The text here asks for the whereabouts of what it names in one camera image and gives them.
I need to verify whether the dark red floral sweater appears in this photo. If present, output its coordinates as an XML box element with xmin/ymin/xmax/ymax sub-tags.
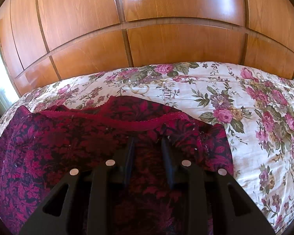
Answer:
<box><xmin>0</xmin><ymin>96</ymin><xmax>234</xmax><ymax>234</ymax></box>

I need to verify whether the floral bed quilt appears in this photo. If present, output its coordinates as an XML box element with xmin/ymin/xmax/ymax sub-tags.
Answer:
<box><xmin>0</xmin><ymin>61</ymin><xmax>294</xmax><ymax>234</ymax></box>

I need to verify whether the wooden wardrobe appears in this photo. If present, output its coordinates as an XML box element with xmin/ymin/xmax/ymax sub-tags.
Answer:
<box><xmin>0</xmin><ymin>0</ymin><xmax>294</xmax><ymax>95</ymax></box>

